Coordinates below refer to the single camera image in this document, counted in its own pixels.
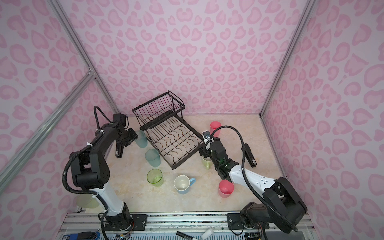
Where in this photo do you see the teal frosted tumbler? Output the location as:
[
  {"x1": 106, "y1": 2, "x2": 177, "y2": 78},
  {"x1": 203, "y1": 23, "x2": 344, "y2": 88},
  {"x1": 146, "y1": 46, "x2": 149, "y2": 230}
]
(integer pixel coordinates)
[
  {"x1": 135, "y1": 130, "x2": 148, "y2": 148},
  {"x1": 145, "y1": 149, "x2": 161, "y2": 168}
]

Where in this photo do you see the green transparent cup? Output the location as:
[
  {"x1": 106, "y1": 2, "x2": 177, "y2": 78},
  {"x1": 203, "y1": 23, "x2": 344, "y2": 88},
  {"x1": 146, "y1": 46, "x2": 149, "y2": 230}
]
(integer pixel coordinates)
[{"x1": 147, "y1": 169, "x2": 164, "y2": 187}]

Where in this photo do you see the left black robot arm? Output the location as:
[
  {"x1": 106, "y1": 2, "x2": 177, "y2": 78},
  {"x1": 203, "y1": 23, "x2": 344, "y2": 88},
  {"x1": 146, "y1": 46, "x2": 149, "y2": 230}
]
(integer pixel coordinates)
[{"x1": 62, "y1": 114, "x2": 138, "y2": 231}]

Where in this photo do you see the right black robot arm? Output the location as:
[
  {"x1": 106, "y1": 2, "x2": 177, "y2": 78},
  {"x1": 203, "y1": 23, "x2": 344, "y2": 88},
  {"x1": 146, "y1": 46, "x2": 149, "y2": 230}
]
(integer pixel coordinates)
[{"x1": 198, "y1": 131, "x2": 308, "y2": 234}]

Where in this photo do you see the black stapler left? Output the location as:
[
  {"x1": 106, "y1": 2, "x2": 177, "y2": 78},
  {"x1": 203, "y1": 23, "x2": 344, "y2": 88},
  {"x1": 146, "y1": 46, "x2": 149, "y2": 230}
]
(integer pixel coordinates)
[{"x1": 116, "y1": 143, "x2": 124, "y2": 159}]

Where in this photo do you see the black stapler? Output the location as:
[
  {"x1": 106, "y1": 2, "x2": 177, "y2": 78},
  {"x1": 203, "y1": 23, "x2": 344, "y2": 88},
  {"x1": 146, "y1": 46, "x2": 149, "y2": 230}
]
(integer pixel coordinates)
[
  {"x1": 244, "y1": 144, "x2": 257, "y2": 168},
  {"x1": 116, "y1": 143, "x2": 124, "y2": 159}
]

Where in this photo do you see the light green mug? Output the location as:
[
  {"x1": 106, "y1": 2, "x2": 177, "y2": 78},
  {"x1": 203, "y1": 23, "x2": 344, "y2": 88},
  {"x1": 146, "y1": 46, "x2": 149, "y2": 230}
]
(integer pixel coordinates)
[{"x1": 202, "y1": 156, "x2": 213, "y2": 170}]

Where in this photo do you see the pink cup at back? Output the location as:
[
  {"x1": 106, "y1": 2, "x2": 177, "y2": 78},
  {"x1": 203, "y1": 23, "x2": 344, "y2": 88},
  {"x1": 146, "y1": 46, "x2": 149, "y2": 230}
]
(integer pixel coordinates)
[{"x1": 210, "y1": 121, "x2": 222, "y2": 138}]

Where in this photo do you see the pink cup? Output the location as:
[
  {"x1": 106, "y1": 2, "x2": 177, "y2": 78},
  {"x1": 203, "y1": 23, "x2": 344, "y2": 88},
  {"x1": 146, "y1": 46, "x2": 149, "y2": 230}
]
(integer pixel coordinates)
[
  {"x1": 210, "y1": 121, "x2": 222, "y2": 138},
  {"x1": 218, "y1": 180, "x2": 235, "y2": 198}
]

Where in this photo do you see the black stapler right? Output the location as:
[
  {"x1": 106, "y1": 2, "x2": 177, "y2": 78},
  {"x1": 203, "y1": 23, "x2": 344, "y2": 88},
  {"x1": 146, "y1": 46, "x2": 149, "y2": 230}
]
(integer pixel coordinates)
[{"x1": 244, "y1": 144, "x2": 257, "y2": 168}]

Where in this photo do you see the pink cup near front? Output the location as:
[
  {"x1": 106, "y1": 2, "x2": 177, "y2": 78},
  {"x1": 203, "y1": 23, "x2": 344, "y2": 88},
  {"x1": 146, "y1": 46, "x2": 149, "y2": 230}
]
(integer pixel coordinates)
[{"x1": 218, "y1": 180, "x2": 235, "y2": 198}]

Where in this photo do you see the blue mug white inside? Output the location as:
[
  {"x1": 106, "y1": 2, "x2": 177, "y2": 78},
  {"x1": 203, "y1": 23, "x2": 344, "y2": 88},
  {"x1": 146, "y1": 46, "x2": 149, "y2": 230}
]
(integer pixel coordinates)
[{"x1": 174, "y1": 175, "x2": 196, "y2": 195}]

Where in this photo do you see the white small bottle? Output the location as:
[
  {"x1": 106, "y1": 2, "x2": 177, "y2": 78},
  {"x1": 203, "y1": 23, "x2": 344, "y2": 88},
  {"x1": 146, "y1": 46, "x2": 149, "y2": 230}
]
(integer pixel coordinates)
[{"x1": 201, "y1": 228, "x2": 214, "y2": 240}]

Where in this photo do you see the black marker pen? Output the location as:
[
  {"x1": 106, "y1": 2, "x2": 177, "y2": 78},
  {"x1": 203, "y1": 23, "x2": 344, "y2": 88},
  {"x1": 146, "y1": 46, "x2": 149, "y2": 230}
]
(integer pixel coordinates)
[{"x1": 176, "y1": 231, "x2": 196, "y2": 240}]

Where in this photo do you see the blue black tool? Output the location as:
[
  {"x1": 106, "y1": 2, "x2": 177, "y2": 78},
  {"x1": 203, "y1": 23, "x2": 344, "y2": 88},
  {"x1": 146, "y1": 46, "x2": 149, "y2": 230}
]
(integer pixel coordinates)
[{"x1": 62, "y1": 232, "x2": 100, "y2": 240}]

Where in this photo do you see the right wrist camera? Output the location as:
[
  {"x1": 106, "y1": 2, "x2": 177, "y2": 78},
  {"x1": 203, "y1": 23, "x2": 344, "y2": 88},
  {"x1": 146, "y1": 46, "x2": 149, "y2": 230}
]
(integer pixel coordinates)
[{"x1": 202, "y1": 131, "x2": 212, "y2": 144}]

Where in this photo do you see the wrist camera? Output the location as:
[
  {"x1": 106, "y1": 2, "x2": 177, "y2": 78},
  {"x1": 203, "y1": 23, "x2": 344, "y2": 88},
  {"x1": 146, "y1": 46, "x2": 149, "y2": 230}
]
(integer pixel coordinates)
[
  {"x1": 202, "y1": 131, "x2": 212, "y2": 144},
  {"x1": 113, "y1": 113, "x2": 129, "y2": 128}
]

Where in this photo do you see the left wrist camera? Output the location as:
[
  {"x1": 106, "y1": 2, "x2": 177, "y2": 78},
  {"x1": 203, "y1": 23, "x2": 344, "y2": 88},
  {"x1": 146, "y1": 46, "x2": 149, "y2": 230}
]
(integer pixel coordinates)
[{"x1": 113, "y1": 113, "x2": 129, "y2": 128}]

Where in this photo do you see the black wire dish rack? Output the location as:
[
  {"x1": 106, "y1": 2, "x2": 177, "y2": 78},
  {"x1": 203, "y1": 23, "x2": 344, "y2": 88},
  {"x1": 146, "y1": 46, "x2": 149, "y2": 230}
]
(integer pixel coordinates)
[{"x1": 132, "y1": 91, "x2": 203, "y2": 170}]

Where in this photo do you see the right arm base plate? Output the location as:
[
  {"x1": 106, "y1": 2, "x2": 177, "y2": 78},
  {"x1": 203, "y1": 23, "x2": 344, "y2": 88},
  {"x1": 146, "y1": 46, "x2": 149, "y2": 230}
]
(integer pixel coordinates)
[{"x1": 226, "y1": 213, "x2": 270, "y2": 231}]

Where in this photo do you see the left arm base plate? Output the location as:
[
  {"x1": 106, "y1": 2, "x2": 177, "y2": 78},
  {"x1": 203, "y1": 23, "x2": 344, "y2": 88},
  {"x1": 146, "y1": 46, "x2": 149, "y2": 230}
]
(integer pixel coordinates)
[{"x1": 104, "y1": 214, "x2": 148, "y2": 232}]

